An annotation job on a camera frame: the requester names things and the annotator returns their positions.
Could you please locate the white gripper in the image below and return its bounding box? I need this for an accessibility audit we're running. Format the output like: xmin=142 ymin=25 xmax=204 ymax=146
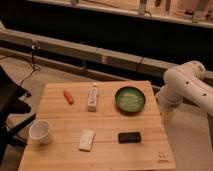
xmin=157 ymin=94 xmax=174 ymax=125

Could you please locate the green ceramic bowl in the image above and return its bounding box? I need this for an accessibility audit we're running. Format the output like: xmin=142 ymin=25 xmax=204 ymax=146
xmin=115 ymin=86 xmax=146 ymax=113

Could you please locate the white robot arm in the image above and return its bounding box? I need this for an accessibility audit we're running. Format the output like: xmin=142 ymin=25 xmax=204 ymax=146
xmin=156 ymin=61 xmax=213 ymax=124

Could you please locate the black phone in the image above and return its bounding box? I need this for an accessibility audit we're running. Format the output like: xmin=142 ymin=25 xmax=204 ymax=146
xmin=118 ymin=132 xmax=141 ymax=143

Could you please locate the white remote control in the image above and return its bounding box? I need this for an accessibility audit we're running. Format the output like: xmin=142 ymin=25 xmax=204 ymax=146
xmin=87 ymin=83 xmax=98 ymax=112

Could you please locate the white rectangular block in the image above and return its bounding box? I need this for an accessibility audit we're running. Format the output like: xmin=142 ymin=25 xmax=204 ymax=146
xmin=79 ymin=129 xmax=95 ymax=151

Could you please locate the orange carrot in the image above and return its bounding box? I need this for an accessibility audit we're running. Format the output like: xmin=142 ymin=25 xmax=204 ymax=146
xmin=63 ymin=90 xmax=74 ymax=105

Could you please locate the white paper cup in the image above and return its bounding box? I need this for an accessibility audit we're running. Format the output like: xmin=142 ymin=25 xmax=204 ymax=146
xmin=29 ymin=120 xmax=53 ymax=144

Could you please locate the black chair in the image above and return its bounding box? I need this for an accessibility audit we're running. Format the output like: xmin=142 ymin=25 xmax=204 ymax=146
xmin=0 ymin=65 xmax=35 ymax=164

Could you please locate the black cable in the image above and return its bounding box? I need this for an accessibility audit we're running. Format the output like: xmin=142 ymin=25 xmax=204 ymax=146
xmin=0 ymin=41 xmax=41 ymax=88

